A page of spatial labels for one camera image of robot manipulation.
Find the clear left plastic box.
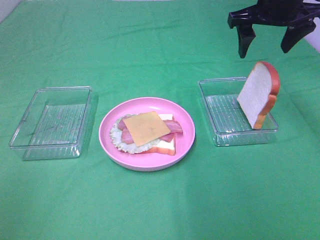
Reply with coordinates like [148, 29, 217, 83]
[9, 86, 93, 161]

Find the bacon strip from box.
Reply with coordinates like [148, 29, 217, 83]
[121, 119, 184, 145]
[116, 117, 174, 144]

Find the green tablecloth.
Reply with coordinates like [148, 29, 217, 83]
[0, 0, 320, 240]

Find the clear plastic box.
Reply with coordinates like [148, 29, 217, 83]
[9, 86, 93, 161]
[198, 76, 279, 147]

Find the bread slice from box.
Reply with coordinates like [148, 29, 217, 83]
[140, 114, 177, 156]

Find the pink round plate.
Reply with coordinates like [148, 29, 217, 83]
[99, 97, 196, 172]

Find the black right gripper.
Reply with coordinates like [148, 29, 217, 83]
[227, 0, 320, 59]

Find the green lettuce leaf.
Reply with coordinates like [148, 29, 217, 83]
[109, 114, 160, 154]

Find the yellow cheese slice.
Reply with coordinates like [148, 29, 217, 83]
[121, 111, 171, 147]

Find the bread slice in right box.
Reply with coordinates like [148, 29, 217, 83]
[237, 61, 281, 130]

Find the clear right plastic box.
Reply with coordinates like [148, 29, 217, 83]
[198, 76, 279, 147]

